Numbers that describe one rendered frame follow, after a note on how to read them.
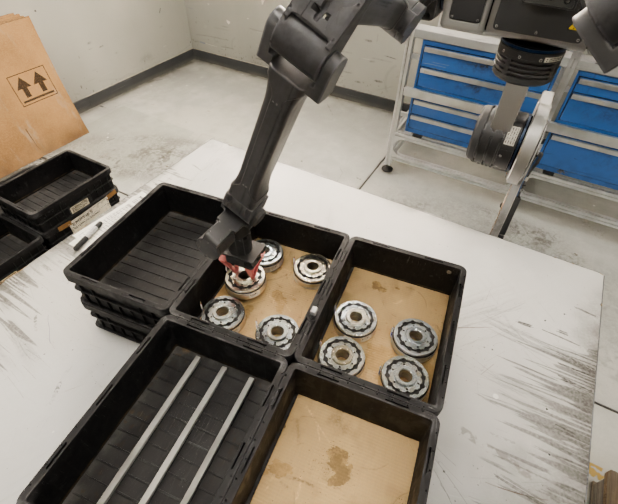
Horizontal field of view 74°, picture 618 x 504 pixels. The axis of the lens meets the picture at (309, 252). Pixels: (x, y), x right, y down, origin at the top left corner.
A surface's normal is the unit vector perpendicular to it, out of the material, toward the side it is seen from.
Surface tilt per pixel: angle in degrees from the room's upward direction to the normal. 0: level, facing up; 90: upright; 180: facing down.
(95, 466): 0
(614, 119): 90
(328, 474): 0
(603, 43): 87
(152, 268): 0
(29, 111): 76
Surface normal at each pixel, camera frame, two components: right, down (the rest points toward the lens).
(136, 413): 0.02, -0.70
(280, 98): -0.52, 0.65
